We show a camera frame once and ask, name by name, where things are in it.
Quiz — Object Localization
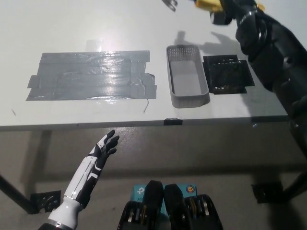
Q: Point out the black and white right hand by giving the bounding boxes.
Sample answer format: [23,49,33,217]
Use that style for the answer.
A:
[209,0,262,26]

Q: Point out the white and black left hand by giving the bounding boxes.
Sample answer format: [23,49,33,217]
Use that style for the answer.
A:
[63,130,120,208]

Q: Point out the blue hammer with yellow cloth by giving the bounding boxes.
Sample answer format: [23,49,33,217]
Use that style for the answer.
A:
[162,0,266,13]

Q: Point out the black robot body teal tops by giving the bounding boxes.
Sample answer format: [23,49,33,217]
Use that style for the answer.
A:
[117,180,223,230]

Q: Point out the gray perforated plastic container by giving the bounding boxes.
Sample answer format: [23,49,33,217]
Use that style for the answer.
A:
[165,45,211,109]

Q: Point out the black tape square patch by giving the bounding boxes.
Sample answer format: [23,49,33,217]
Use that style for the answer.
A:
[202,54,255,95]

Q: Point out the gray duct tape patch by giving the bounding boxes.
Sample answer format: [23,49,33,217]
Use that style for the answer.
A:
[25,50,158,101]

